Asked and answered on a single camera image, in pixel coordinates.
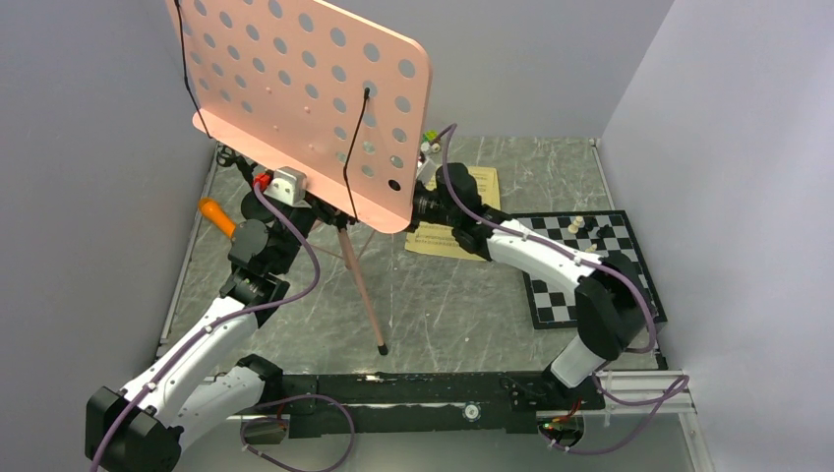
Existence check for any red green brick car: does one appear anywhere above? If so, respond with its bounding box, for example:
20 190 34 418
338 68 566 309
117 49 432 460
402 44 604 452
420 130 442 153

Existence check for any yellow sheet music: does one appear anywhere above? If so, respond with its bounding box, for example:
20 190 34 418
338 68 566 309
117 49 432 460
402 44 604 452
404 166 502 262

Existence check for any black white chessboard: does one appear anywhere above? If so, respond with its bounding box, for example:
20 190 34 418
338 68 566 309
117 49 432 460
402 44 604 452
510 209 669 331

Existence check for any orange toy microphone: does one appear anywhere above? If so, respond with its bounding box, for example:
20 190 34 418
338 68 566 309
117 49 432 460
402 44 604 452
198 197 237 240

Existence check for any white chess piece upper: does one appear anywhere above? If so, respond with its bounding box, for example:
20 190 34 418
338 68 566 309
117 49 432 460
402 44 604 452
567 216 584 234

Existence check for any black microphone stand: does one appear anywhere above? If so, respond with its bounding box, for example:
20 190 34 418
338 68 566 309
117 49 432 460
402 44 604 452
216 146 262 223

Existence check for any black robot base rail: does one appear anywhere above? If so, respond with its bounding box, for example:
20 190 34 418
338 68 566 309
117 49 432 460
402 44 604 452
242 371 606 439

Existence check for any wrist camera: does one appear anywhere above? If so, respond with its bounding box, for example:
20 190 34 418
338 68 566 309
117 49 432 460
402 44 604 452
253 166 310 208
416 142 442 186

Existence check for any pink music stand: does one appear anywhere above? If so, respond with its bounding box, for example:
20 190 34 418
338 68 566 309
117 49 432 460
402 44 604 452
164 0 434 357

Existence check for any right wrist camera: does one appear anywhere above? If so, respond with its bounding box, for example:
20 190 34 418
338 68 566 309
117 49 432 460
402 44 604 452
416 142 442 186

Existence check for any black chess piece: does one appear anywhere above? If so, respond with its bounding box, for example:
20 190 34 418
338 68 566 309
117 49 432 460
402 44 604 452
584 218 616 239

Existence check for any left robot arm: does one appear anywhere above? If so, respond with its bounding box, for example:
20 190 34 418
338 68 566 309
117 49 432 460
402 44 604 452
85 190 335 471

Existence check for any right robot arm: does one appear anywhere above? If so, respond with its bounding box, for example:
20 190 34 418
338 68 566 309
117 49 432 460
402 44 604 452
411 160 656 409

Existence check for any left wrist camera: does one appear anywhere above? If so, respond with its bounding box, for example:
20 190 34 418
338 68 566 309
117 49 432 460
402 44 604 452
253 166 310 208

